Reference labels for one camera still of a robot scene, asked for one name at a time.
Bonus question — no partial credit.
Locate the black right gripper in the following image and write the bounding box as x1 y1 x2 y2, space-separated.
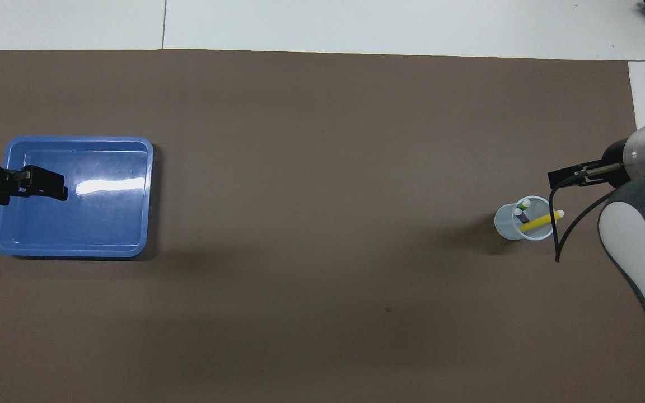
548 139 634 189

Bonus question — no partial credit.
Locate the yellow pen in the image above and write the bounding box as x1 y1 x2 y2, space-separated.
518 210 565 232

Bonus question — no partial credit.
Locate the translucent plastic cup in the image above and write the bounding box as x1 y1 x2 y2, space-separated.
494 196 558 241

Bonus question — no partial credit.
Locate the blue plastic tray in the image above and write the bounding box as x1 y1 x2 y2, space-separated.
0 136 154 258

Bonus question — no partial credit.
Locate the brown table mat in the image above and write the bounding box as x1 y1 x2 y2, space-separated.
0 49 645 403

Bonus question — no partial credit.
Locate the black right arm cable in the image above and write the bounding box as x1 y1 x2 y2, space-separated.
548 168 645 263

